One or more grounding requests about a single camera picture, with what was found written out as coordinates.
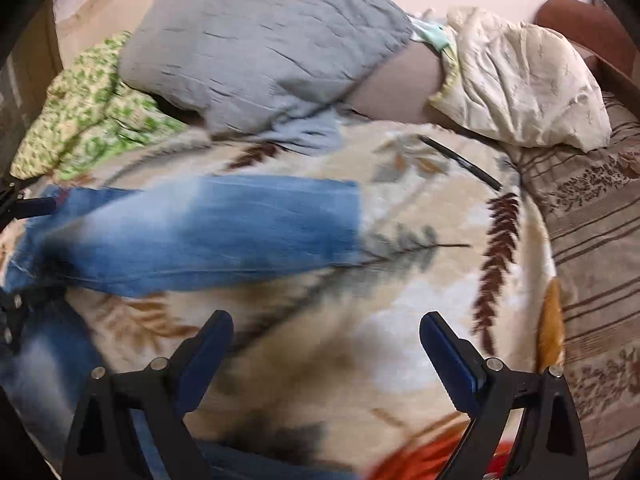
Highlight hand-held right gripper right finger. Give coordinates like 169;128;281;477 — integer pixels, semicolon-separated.
419;311;590;480

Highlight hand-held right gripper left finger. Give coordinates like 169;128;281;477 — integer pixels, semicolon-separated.
61;310;235;480

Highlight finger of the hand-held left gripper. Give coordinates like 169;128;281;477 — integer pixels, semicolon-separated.
0;180;57;223
0;287;38;348

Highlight blue denim pants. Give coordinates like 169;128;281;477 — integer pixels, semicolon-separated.
0;175;363;480

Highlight green patterned cloth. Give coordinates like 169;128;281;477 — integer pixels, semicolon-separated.
10;30;188;181

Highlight cream leaf-print blanket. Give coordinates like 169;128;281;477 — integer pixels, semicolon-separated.
0;120;566;480

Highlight brown striped bedspread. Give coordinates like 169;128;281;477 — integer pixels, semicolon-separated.
505;92;640;480

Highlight black pen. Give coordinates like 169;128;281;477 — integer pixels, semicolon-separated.
419;135;503;192

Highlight grey pillow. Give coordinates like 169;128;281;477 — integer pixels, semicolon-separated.
117;0;416;158

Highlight tan bolster cushion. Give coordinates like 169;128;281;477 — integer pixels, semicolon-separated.
347;40;446;126

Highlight cream quilted pillow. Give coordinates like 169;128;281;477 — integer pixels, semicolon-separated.
427;6;612;153

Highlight teal cloth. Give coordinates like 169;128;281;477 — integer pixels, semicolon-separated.
410;15;451;53

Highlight brown headboard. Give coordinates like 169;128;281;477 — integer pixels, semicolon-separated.
535;0;640;111

